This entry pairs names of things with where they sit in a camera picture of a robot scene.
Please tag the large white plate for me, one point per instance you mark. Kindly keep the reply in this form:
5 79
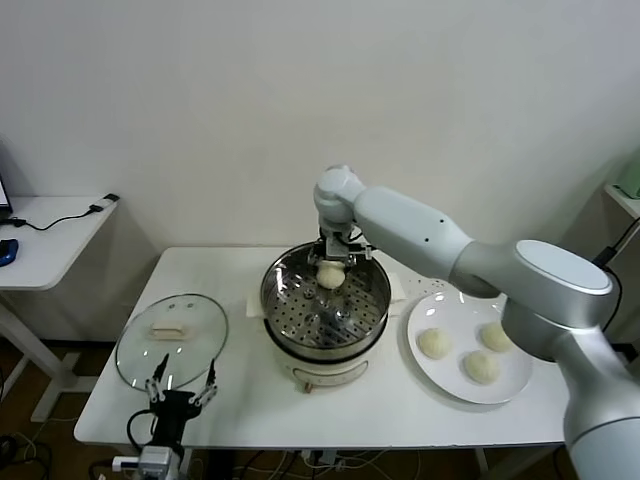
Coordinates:
447 375

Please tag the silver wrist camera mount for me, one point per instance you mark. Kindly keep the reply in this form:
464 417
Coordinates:
336 248
155 457

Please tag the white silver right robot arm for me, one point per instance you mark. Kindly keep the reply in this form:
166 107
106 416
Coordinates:
425 230

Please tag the white power strip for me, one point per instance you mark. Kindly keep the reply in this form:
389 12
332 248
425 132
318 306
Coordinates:
324 456

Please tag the white table leg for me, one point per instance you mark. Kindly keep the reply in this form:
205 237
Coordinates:
481 457

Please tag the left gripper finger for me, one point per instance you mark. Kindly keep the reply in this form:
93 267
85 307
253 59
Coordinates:
161 370
213 374

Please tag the round glass pot lid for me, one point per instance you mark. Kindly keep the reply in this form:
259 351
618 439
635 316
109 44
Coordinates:
200 320

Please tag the cream electric cooking pot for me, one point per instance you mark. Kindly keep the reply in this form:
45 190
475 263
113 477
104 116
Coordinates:
330 374

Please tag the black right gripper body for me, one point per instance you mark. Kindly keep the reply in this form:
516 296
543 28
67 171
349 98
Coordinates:
334 232

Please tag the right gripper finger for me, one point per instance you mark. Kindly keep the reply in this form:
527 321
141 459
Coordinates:
349 264
314 257

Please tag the stainless steel steamer basket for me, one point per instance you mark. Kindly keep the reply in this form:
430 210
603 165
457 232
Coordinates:
360 310

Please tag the white steamed baozi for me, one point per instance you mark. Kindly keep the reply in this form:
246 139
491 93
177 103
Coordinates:
330 277
434 345
492 336
481 368

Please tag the white side desk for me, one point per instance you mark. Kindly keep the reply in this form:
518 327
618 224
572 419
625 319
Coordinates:
50 250

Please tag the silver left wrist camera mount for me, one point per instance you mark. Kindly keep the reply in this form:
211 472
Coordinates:
155 457

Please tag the black laptop screen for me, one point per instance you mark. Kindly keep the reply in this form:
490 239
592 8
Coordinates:
3 197

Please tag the pale green appliance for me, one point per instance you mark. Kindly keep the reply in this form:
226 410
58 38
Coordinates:
631 180

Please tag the blue computer mouse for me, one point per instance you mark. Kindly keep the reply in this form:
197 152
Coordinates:
7 252

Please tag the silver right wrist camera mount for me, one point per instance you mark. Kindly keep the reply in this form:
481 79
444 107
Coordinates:
336 248

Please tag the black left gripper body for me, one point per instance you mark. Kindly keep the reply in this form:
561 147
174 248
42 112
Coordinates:
172 415

